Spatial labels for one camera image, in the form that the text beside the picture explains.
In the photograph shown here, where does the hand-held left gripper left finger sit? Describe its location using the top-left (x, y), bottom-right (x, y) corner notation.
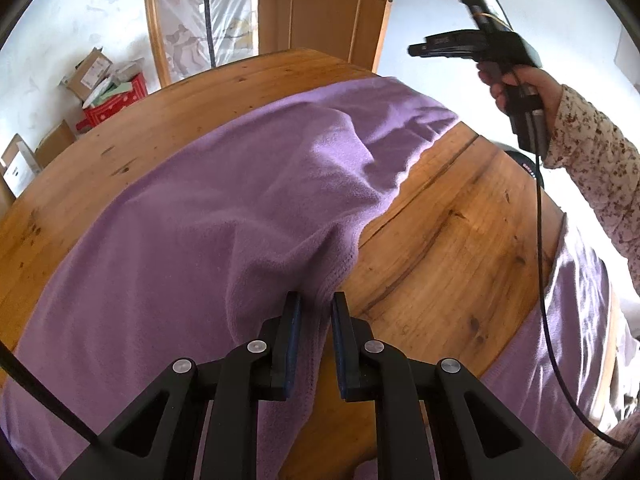
top-left (60, 290), bottom-right (303, 480)

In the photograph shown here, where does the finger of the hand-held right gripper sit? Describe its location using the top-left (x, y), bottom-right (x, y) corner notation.
top-left (407, 32), bottom-right (481, 59)

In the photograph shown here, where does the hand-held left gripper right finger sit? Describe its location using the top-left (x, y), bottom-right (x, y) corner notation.
top-left (331, 291), bottom-right (576, 480)

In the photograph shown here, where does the purple fleece garment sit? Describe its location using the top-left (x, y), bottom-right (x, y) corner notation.
top-left (0, 74), bottom-right (640, 480)

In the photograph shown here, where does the person's right forearm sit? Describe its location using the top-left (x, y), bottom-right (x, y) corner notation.
top-left (542, 85), bottom-right (640, 298)

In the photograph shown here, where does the person's right hand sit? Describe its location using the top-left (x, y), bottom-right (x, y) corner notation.
top-left (476, 60), bottom-right (564, 134)

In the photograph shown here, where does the dark round object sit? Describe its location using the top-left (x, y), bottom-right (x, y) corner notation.
top-left (492, 141), bottom-right (543, 188)

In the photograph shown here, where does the wooden door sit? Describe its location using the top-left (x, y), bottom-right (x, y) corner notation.
top-left (257, 0), bottom-right (401, 73)

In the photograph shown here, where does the clear plastic door curtain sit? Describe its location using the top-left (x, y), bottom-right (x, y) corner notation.
top-left (155, 0), bottom-right (256, 83)

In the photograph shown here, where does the red printed box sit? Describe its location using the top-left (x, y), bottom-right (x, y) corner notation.
top-left (82, 72), bottom-right (149, 128)

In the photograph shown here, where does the plain brown cardboard box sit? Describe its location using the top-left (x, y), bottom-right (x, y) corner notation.
top-left (35, 120), bottom-right (77, 168)

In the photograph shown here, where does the open white cardboard box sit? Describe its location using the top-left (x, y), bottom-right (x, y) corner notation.
top-left (0, 134), bottom-right (42, 198)

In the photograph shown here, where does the open labelled cardboard box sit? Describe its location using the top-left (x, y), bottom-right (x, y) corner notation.
top-left (60, 47), bottom-right (113, 103)

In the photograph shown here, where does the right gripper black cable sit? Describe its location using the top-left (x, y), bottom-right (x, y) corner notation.
top-left (535, 150), bottom-right (631, 448)

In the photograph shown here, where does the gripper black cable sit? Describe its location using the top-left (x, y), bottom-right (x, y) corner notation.
top-left (0, 340), bottom-right (101, 448)
top-left (535, 150), bottom-right (631, 448)

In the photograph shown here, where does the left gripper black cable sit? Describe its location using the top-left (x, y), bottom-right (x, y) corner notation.
top-left (0, 340), bottom-right (101, 448)

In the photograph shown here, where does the wooden door frame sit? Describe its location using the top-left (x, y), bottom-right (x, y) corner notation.
top-left (142, 0), bottom-right (173, 88)

